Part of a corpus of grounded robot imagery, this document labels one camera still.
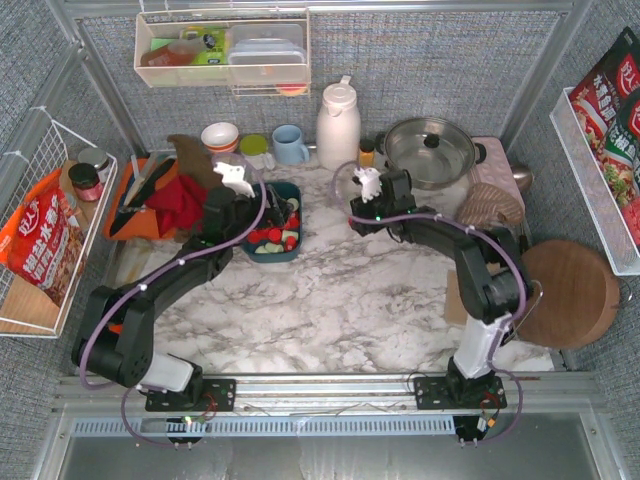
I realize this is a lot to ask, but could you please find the red coffee capsule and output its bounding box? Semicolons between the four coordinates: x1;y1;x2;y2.
285;237;298;251
268;228;282;243

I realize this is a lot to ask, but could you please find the purple cable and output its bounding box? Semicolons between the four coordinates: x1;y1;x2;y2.
78;153;267;448
330;160;529;446

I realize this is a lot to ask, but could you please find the left white wire basket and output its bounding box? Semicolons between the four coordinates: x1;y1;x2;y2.
1;106;118;338

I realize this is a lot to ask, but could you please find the steel ladle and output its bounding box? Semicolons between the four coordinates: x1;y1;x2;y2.
511;164;535;193

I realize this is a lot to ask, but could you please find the green snack packet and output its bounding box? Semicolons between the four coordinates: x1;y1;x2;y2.
180;25;228;65

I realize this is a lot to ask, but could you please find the white orange striped bowl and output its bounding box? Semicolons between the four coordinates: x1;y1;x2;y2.
200;122;239;154

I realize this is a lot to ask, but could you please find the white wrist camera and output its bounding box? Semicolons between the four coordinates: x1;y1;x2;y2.
213;162;255;198
354;167;382;203

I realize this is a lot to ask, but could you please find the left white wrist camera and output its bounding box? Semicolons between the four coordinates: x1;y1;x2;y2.
213;162;255;198

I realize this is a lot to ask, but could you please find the clear plastic food container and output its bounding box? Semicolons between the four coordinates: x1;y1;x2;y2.
227;23;307;86

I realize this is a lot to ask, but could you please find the right white mesh basket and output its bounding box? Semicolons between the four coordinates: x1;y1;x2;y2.
549;87;639;277

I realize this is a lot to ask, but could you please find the green coffee capsule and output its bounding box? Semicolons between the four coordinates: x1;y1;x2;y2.
287;198;300;211
281;230;299;243
264;242;284;253

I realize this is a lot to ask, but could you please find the brown cloth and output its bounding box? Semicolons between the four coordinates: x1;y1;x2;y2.
167;134;220;190

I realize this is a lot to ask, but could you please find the brown cardboard square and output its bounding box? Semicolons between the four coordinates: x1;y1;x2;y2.
444;270;468;328

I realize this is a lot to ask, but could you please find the steel pot with lid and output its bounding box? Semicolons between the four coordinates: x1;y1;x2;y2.
375;117;487;190

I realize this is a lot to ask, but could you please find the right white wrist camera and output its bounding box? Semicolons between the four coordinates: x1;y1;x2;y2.
354;167;382;203

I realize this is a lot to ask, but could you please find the white wall basket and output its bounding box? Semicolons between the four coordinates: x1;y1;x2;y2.
134;8;311;95

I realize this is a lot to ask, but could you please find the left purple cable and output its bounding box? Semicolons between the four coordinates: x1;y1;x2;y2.
78;153;267;448

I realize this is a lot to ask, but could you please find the striped pink cloth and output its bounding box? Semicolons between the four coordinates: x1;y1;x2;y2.
455;183;525;229

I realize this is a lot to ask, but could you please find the orange tray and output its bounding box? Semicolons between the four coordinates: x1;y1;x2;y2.
102;162;177;241

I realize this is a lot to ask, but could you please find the red seasoning packet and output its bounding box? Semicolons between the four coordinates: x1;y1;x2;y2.
569;27;639;244

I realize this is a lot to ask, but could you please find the black knife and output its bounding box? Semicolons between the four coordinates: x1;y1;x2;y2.
111;155;178;233

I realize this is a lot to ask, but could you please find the orange seasoning bag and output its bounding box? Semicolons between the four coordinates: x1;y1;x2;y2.
1;169;84;306

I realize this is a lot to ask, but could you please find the teal storage basket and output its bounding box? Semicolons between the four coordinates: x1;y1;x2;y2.
242;181;303;264

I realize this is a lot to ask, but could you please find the white thermos jug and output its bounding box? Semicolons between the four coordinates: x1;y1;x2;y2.
316;75;361;171

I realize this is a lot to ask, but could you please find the round wooden cutting board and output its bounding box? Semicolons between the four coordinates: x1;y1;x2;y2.
518;239;620;349

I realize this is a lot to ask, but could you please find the dark lid jar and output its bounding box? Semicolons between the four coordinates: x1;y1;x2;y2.
68;163;103;202

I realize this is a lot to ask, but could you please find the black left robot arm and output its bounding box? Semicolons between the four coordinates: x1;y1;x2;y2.
71;182;301;392

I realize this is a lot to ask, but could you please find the aluminium front rail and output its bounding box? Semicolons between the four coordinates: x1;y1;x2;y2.
51;372;610;419

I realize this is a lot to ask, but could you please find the red cloth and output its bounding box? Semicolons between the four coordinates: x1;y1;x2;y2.
145;175;208;236

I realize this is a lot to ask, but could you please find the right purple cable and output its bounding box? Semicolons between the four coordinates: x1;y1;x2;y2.
330;160;529;446

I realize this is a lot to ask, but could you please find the green lid white cup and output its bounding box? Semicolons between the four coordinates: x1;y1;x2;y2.
239;134;276;170

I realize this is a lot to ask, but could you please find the orange spice bottle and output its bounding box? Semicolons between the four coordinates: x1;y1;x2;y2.
358;139;376;168

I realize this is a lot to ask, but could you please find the pink egg tray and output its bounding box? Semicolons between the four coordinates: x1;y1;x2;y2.
469;137;524;206

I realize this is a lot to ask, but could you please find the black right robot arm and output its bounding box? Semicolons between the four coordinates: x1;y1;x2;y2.
349;167;532;404

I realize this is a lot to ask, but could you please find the light blue mug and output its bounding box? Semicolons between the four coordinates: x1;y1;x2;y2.
272;125;310;165

